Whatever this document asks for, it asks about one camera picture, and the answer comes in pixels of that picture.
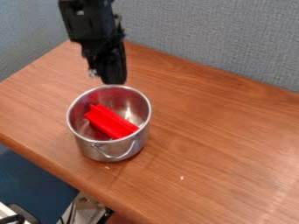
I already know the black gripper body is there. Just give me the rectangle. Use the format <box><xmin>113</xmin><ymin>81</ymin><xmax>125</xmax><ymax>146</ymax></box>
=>
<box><xmin>58</xmin><ymin>0</ymin><xmax>126</xmax><ymax>78</ymax></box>

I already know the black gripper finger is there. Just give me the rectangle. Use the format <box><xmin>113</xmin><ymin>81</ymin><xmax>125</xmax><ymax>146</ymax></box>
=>
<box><xmin>98</xmin><ymin>42</ymin><xmax>127</xmax><ymax>84</ymax></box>

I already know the stainless steel pot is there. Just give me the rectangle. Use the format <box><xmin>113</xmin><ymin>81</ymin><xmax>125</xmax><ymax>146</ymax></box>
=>
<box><xmin>67</xmin><ymin>85</ymin><xmax>153</xmax><ymax>162</ymax></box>

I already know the red rectangular block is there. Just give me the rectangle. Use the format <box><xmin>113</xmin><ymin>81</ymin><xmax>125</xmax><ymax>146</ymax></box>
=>
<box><xmin>85</xmin><ymin>104</ymin><xmax>139</xmax><ymax>139</ymax></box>

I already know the white object at corner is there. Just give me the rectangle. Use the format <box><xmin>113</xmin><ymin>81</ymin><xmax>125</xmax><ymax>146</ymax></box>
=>
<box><xmin>0</xmin><ymin>202</ymin><xmax>29</xmax><ymax>224</ymax></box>

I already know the metal table leg bracket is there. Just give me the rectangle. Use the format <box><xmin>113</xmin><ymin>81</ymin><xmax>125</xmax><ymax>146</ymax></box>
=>
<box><xmin>57</xmin><ymin>192</ymin><xmax>114</xmax><ymax>224</ymax></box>

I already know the black cable at corner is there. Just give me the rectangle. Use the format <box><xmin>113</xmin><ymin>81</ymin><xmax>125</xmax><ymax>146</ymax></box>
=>
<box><xmin>0</xmin><ymin>214</ymin><xmax>26</xmax><ymax>224</ymax></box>

